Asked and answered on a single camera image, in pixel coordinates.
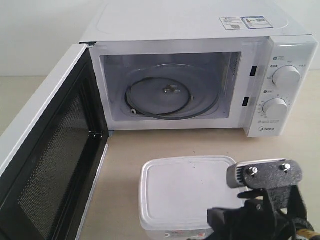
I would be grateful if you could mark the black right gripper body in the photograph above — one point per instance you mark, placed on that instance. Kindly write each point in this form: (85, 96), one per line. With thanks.
(267, 214)

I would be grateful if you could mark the white plastic food container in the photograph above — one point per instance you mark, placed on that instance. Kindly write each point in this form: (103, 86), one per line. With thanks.
(176, 192)

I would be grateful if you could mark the white microwave door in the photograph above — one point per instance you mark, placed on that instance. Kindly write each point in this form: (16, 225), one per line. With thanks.
(52, 153)

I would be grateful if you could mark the white Midea microwave oven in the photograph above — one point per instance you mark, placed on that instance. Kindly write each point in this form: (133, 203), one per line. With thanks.
(127, 33)

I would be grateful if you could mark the white lower timer knob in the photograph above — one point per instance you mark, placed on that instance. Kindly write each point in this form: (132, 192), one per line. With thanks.
(275, 108)

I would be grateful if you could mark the white upper power knob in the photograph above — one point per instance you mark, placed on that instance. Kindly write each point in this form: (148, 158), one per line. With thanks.
(286, 76)

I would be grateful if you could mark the glass turntable plate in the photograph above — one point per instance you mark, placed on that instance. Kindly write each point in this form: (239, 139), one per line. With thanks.
(170, 91)

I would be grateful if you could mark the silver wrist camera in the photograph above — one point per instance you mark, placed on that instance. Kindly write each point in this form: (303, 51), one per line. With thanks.
(264, 174)

